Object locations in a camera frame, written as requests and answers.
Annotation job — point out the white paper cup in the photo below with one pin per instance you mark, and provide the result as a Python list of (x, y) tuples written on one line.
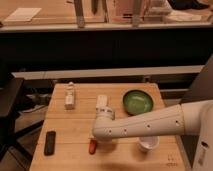
[(148, 143)]

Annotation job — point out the white plastic bottle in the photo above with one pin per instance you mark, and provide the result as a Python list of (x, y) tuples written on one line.
[(70, 96)]

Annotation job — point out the green bowl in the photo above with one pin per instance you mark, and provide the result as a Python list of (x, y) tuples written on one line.
[(137, 102)]

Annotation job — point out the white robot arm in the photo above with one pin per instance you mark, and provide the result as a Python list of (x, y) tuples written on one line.
[(195, 118)]

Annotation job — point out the black chair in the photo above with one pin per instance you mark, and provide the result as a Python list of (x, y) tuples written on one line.
[(10, 96)]

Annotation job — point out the black remote control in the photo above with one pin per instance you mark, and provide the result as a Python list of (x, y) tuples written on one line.
[(50, 143)]

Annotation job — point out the white paper sheet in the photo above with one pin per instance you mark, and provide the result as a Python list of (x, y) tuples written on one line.
[(22, 15)]

